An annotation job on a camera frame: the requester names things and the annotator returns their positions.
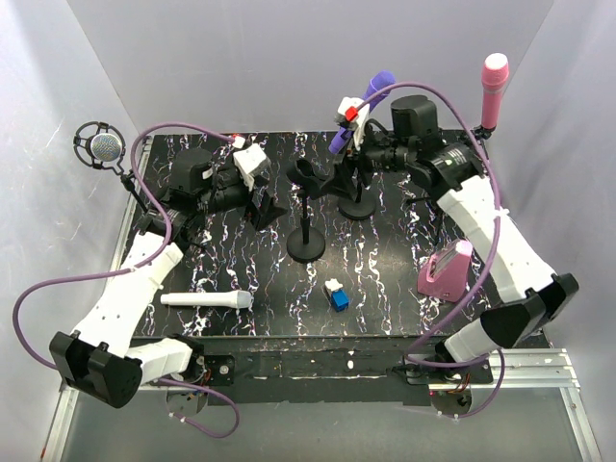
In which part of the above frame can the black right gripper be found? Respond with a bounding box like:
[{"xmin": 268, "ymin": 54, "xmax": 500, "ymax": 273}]
[{"xmin": 318, "ymin": 122, "xmax": 413, "ymax": 203}]

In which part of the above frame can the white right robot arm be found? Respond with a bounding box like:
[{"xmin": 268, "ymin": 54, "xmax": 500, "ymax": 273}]
[{"xmin": 321, "ymin": 94, "xmax": 579, "ymax": 383}]

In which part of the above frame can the black stand with purple mic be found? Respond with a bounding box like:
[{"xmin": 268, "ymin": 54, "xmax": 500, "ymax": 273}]
[{"xmin": 338, "ymin": 160, "xmax": 376, "ymax": 221}]

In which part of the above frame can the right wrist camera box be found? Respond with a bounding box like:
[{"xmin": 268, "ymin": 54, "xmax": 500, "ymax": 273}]
[{"xmin": 329, "ymin": 96, "xmax": 370, "ymax": 154}]

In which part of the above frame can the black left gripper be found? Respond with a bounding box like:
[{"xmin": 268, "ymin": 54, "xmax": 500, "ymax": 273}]
[{"xmin": 198, "ymin": 169, "xmax": 288, "ymax": 229}]

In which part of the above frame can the black tripod stand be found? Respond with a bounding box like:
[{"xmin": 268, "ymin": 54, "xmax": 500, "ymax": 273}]
[
  {"xmin": 472, "ymin": 125, "xmax": 495, "ymax": 158},
  {"xmin": 119, "ymin": 170, "xmax": 149, "ymax": 215}
]

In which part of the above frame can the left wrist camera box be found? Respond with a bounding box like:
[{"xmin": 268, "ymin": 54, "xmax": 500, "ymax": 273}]
[{"xmin": 233, "ymin": 144, "xmax": 270, "ymax": 191}]

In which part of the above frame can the blue and white block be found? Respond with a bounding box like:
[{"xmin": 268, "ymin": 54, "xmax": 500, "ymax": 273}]
[{"xmin": 324, "ymin": 278, "xmax": 349, "ymax": 312}]

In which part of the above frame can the silver studio mic shock mount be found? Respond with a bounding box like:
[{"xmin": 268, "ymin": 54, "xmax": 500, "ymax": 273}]
[{"xmin": 73, "ymin": 121, "xmax": 126, "ymax": 176}]

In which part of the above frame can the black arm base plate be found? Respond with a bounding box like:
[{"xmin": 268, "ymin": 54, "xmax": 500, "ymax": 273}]
[{"xmin": 192, "ymin": 347, "xmax": 493, "ymax": 406}]

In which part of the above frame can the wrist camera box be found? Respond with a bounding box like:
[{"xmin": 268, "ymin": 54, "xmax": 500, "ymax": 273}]
[
  {"xmin": 329, "ymin": 96, "xmax": 370, "ymax": 154},
  {"xmin": 233, "ymin": 144, "xmax": 270, "ymax": 191}
]

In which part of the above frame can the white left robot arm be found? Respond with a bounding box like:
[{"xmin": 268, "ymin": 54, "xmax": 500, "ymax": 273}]
[{"xmin": 49, "ymin": 144, "xmax": 286, "ymax": 408}]

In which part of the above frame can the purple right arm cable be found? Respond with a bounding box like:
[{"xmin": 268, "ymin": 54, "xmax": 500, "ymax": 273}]
[{"xmin": 353, "ymin": 81, "xmax": 505, "ymax": 419}]

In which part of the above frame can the pink handheld microphone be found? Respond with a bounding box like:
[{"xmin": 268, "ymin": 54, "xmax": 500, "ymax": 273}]
[{"xmin": 480, "ymin": 53, "xmax": 509, "ymax": 131}]

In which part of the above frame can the black left tripod stand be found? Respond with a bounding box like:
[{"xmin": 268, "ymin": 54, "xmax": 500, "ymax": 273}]
[{"xmin": 119, "ymin": 170, "xmax": 149, "ymax": 215}]

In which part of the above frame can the aluminium frame rail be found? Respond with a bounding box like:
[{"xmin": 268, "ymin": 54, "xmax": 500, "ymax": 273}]
[{"xmin": 41, "ymin": 365, "xmax": 602, "ymax": 461}]

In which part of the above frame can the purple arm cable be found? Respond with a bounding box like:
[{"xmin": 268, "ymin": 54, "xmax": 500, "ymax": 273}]
[
  {"xmin": 353, "ymin": 81, "xmax": 505, "ymax": 419},
  {"xmin": 13, "ymin": 120, "xmax": 246, "ymax": 438}
]

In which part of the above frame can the purple handheld microphone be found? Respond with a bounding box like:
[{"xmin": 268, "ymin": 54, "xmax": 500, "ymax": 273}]
[{"xmin": 328, "ymin": 70, "xmax": 396, "ymax": 154}]

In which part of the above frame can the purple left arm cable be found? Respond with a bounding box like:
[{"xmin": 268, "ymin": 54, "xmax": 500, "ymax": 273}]
[{"xmin": 13, "ymin": 120, "xmax": 246, "ymax": 438}]

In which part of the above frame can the black round-base mic stand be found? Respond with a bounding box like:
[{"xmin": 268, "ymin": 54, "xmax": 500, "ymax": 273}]
[{"xmin": 287, "ymin": 158, "xmax": 326, "ymax": 264}]

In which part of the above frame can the pink box holder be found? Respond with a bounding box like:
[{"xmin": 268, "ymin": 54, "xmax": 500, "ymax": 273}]
[{"xmin": 417, "ymin": 239, "xmax": 474, "ymax": 302}]

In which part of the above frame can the white handheld microphone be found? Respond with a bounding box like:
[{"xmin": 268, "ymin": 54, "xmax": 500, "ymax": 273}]
[{"xmin": 160, "ymin": 290, "xmax": 253, "ymax": 309}]

